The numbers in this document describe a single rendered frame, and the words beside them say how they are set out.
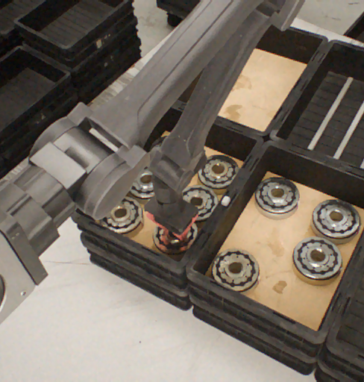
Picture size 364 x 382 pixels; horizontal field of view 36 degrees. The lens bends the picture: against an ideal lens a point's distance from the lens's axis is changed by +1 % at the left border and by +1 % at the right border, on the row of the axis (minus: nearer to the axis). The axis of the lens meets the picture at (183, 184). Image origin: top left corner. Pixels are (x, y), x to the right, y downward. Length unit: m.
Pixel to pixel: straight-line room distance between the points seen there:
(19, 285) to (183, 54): 0.32
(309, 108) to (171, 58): 0.92
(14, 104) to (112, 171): 1.74
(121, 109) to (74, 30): 1.79
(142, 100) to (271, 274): 0.69
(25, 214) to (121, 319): 0.81
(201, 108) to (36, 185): 0.40
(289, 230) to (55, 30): 1.48
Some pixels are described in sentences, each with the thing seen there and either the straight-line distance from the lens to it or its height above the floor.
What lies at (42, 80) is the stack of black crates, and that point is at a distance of 2.40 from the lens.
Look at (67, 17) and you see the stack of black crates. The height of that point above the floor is 0.49.
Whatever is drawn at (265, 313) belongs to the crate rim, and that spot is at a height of 0.93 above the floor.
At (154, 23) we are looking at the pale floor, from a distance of 3.19.
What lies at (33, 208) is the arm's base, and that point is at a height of 1.48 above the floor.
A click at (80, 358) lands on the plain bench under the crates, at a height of 0.70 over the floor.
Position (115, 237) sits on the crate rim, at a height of 0.93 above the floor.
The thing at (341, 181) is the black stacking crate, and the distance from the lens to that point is 1.31.
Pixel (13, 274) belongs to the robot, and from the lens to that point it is 0.59.
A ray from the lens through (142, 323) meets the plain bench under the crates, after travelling 1.34.
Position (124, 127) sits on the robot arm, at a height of 1.47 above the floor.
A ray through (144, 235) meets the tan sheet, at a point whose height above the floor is 0.83.
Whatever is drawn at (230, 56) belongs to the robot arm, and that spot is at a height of 1.37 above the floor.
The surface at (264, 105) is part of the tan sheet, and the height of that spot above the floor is 0.83.
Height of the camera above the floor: 1.93
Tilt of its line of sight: 54 degrees down
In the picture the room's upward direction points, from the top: 6 degrees counter-clockwise
